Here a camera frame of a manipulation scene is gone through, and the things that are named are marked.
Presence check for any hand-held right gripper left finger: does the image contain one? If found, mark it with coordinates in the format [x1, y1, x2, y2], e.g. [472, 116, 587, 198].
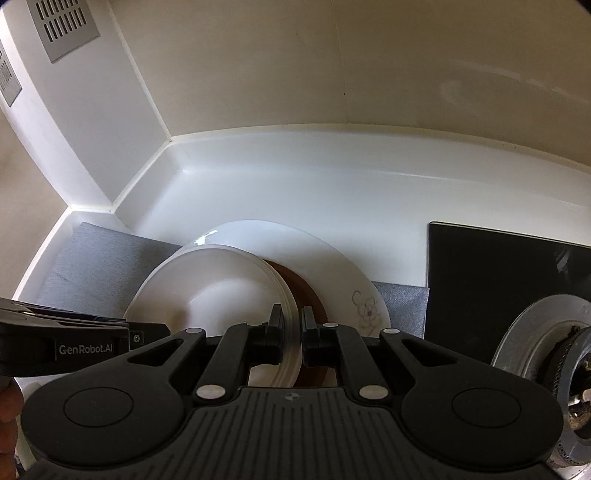
[124, 304, 286, 401]

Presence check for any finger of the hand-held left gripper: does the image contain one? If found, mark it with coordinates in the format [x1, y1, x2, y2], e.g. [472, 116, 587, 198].
[0, 298, 169, 348]

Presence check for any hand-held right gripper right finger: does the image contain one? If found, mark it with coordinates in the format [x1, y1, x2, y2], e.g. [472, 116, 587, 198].
[300, 308, 467, 400]

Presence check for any cream bowl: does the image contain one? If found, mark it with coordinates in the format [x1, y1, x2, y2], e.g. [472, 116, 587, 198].
[256, 256, 294, 388]
[261, 258, 298, 388]
[124, 244, 289, 388]

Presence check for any brown round plate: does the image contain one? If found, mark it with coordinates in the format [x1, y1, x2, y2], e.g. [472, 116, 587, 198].
[263, 259, 340, 388]

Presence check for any small white floral square plate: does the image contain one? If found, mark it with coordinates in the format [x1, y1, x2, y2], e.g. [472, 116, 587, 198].
[178, 219, 393, 340]

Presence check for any person's left hand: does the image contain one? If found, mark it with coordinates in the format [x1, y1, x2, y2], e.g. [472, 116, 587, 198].
[0, 385, 24, 464]

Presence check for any grey drying mat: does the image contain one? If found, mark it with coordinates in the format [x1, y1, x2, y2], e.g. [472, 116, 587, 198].
[39, 222, 430, 342]

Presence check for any black glass gas hob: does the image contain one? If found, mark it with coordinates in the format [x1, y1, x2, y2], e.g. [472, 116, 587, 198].
[424, 220, 591, 384]

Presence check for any silver gas burner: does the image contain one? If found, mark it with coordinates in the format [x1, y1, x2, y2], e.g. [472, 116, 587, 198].
[489, 295, 591, 467]

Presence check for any grey wall vent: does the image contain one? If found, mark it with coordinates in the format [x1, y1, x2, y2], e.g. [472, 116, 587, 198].
[0, 39, 23, 107]
[25, 0, 100, 63]

